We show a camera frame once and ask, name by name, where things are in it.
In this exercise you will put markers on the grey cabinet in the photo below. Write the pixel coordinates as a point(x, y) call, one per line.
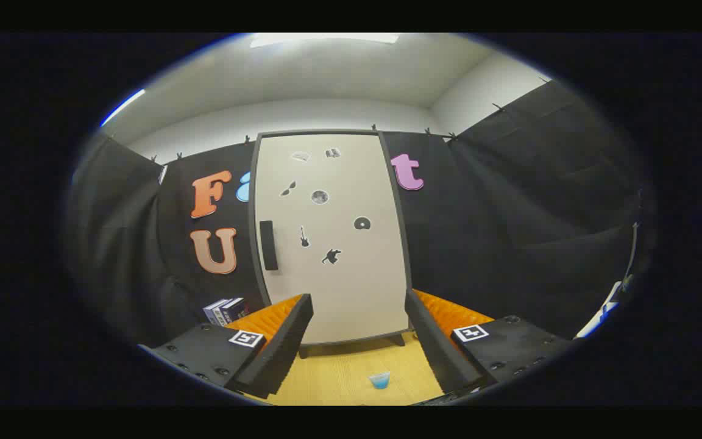
point(251, 213)

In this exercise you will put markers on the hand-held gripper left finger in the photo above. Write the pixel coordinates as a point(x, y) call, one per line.
point(284, 347)

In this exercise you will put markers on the blue cosmetic tube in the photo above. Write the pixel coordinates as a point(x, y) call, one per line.
point(379, 381)

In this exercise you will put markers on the black backdrop cloth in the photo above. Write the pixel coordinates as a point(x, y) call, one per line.
point(509, 213)

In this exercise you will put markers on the dark blue book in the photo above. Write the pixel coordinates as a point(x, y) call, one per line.
point(235, 310)

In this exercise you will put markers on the white cabinet door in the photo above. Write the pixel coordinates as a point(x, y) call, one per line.
point(351, 286)

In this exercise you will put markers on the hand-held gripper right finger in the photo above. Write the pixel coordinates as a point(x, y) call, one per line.
point(436, 347)

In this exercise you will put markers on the pale blue book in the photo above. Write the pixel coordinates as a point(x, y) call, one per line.
point(214, 311)

